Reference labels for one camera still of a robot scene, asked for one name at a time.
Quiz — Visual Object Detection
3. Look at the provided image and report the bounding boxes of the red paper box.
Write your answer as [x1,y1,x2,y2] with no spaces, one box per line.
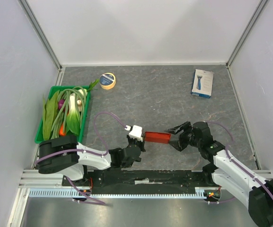
[145,131,171,144]

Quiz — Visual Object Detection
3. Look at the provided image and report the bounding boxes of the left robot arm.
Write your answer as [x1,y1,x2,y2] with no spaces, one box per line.
[35,135,145,186]

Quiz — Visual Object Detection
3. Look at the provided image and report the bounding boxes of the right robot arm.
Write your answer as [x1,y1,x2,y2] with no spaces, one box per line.
[166,122,273,227]

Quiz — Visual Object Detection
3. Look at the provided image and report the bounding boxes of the razor package box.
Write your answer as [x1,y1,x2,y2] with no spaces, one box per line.
[191,69,214,98]

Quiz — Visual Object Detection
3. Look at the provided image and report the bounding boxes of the bok choy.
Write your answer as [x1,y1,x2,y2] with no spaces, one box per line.
[65,93,81,136]

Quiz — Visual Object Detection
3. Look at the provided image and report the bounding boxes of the masking tape roll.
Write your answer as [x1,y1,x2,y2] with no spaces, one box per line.
[99,72,116,90]

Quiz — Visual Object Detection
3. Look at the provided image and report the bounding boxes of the orange carrot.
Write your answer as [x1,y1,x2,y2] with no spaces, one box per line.
[59,124,66,136]

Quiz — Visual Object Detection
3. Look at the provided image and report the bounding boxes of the purple onion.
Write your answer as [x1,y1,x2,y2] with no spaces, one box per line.
[58,99,65,110]

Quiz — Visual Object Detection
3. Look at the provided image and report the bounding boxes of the green long beans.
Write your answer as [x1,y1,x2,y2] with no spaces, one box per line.
[50,86,89,140]

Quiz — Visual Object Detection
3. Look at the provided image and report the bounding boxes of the green leafy vegetables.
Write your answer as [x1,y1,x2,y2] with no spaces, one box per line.
[42,91,59,140]

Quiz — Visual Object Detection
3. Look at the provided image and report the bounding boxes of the green plastic tray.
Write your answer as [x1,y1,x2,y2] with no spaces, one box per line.
[34,85,92,144]

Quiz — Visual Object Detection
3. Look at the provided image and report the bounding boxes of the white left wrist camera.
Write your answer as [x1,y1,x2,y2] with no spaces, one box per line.
[125,125,143,142]

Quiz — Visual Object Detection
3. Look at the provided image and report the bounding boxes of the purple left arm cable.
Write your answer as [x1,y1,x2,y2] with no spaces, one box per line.
[34,111,129,205]

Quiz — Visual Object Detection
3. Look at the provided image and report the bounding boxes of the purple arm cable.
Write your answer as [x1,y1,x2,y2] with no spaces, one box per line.
[204,121,273,227]
[34,111,129,205]

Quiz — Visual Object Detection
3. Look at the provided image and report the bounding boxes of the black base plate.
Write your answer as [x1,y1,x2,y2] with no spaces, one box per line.
[73,169,219,195]

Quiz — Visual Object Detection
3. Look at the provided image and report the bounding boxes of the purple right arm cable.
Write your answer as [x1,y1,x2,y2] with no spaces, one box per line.
[204,121,273,227]

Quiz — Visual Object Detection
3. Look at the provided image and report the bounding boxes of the slotted cable duct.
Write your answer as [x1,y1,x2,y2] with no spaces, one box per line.
[29,188,209,199]

